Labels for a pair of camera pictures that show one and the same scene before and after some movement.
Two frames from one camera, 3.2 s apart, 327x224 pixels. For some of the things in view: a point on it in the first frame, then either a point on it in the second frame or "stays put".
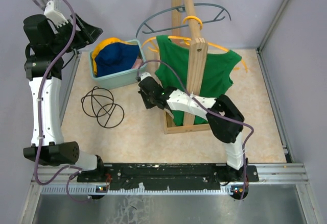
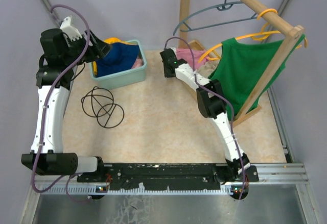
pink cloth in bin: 137,64 stays put
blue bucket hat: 116,57 stays put
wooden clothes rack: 199,56 → 296,32
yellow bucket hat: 100,45 stays put
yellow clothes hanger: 147,44 → 255,36
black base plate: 126,175 stays put
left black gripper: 91,33 → 99,49
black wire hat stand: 98,102 stays put
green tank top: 172,71 → 241,66
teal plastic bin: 121,79 stays put
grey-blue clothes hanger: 182,8 → 225,6
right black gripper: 147,104 → 166,74
